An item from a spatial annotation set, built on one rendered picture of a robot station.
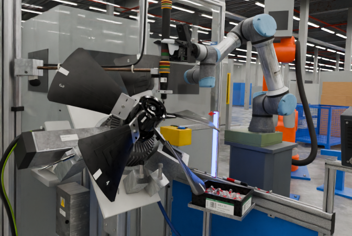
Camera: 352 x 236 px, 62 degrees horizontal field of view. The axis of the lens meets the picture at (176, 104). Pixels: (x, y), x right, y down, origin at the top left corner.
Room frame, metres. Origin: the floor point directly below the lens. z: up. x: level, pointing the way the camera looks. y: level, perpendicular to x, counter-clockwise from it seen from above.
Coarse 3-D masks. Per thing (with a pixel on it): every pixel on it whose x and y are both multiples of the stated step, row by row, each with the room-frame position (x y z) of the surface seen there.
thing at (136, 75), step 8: (128, 56) 1.35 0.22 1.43; (136, 56) 1.35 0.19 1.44; (144, 56) 1.35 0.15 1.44; (152, 56) 1.36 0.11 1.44; (120, 64) 1.32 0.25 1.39; (136, 64) 1.31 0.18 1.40; (144, 64) 1.31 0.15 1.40; (152, 64) 1.31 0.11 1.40; (120, 72) 1.30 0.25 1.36; (128, 72) 1.29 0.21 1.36; (136, 72) 1.28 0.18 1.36; (144, 72) 1.28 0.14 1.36; (128, 80) 1.26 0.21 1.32; (136, 80) 1.25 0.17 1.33; (144, 80) 1.25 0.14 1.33; (152, 80) 1.24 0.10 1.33; (128, 88) 1.24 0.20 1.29; (136, 88) 1.23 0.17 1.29; (144, 88) 1.22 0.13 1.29; (152, 88) 1.21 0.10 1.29
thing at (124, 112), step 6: (120, 96) 1.10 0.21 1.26; (126, 96) 1.11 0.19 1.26; (120, 102) 1.10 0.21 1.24; (126, 102) 1.11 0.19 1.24; (132, 102) 1.11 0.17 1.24; (114, 108) 1.10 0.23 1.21; (120, 108) 1.10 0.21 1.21; (126, 108) 1.11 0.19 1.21; (114, 114) 1.10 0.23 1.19; (120, 114) 1.10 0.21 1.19; (126, 114) 1.11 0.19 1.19
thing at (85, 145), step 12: (108, 132) 0.91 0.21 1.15; (120, 132) 0.96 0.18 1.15; (84, 144) 0.83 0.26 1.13; (96, 144) 0.87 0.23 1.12; (108, 144) 0.91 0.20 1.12; (120, 144) 0.96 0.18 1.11; (132, 144) 1.03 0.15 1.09; (84, 156) 0.82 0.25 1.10; (96, 156) 0.86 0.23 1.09; (108, 156) 0.90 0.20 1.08; (120, 156) 0.95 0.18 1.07; (96, 168) 0.85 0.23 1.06; (108, 168) 0.89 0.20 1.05; (120, 168) 0.95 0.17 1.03; (96, 180) 0.84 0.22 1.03; (108, 192) 0.87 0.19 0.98
